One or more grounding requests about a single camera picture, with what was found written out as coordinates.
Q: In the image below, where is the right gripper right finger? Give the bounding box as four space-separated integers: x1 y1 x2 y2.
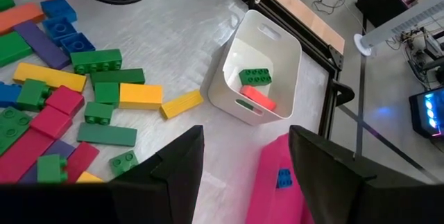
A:
289 125 379 224

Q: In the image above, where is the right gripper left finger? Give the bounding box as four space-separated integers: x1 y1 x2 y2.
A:
109 124 206 224

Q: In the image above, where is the small blue studded block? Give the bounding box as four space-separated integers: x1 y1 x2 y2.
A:
275 168 293 189

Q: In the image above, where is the small green four-stud block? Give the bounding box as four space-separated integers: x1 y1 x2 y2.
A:
108 149 140 178

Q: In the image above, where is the yellow ribbed block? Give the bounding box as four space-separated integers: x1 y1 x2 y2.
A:
160 89 205 121

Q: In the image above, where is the yellow smooth block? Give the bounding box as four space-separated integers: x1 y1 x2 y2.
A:
118 82 164 111

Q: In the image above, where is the salmon red block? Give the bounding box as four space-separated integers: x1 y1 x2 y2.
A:
239 85 278 112

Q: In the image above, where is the dark green long block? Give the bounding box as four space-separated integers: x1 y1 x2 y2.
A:
89 67 146 88

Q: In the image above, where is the green six-stud block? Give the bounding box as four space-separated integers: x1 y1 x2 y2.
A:
238 67 273 87

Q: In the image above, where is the magenta long block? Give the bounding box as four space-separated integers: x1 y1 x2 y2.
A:
0 128 55 184

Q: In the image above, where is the green eight-stud block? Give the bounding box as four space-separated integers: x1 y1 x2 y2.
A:
69 48 123 76

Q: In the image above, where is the yellow long block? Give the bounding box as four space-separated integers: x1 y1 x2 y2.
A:
12 62 88 94

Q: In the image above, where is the large green studded block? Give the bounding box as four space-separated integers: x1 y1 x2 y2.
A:
0 106 33 156

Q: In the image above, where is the blue hollow block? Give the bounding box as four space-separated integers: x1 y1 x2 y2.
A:
60 32 96 56
42 17 78 46

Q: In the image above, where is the purple long block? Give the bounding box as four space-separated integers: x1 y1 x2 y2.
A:
12 19 72 71

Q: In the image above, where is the orange long block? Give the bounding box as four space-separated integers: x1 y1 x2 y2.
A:
0 2 46 36

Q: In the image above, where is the pink plastic bin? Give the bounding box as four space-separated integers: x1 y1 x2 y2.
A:
245 132 315 224

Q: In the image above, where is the lit computer case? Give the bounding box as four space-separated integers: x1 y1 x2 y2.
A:
408 85 444 142

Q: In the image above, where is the white tower fan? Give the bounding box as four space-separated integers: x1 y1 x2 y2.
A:
353 0 444 58

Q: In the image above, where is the black floor box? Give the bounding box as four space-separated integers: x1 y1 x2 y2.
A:
355 0 420 29

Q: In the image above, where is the black frame clamp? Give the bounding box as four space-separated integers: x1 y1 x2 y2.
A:
331 79 356 107

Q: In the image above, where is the wired electronics rack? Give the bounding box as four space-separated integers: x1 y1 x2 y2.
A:
398 26 444 89

